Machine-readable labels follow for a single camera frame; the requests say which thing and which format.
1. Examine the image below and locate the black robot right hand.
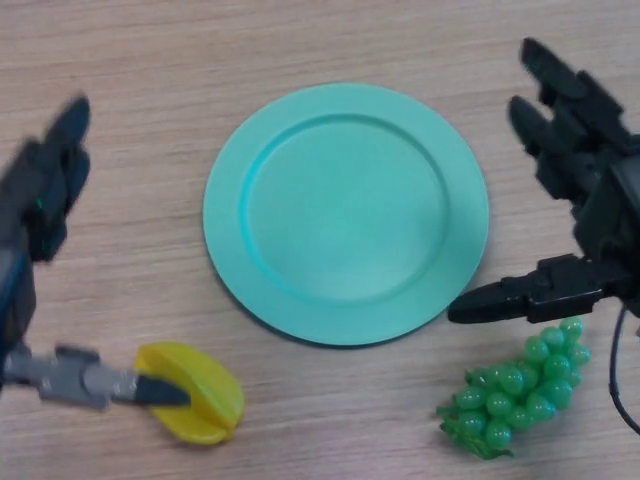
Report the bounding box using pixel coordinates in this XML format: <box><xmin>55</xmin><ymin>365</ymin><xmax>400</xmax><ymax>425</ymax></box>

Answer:
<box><xmin>447</xmin><ymin>37</ymin><xmax>640</xmax><ymax>326</ymax></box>

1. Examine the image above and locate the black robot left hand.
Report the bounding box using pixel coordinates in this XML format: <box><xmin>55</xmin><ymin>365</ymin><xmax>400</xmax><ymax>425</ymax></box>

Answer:
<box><xmin>0</xmin><ymin>92</ymin><xmax>194</xmax><ymax>412</ymax></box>

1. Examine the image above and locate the yellow starfruit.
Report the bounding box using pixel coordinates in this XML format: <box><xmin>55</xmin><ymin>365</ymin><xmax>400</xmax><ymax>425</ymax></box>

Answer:
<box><xmin>133</xmin><ymin>340</ymin><xmax>246</xmax><ymax>444</ymax></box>

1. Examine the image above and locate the round green plate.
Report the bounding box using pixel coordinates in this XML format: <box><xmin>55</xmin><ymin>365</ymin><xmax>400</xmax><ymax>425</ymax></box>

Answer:
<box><xmin>203</xmin><ymin>82</ymin><xmax>490</xmax><ymax>349</ymax></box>

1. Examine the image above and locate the green grape bunch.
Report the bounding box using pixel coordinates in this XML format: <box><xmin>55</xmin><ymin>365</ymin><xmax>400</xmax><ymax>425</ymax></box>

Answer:
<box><xmin>435</xmin><ymin>315</ymin><xmax>594</xmax><ymax>461</ymax></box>

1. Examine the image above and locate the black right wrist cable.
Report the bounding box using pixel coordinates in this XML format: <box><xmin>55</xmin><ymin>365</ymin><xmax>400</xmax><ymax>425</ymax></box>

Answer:
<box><xmin>607</xmin><ymin>303</ymin><xmax>640</xmax><ymax>436</ymax></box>

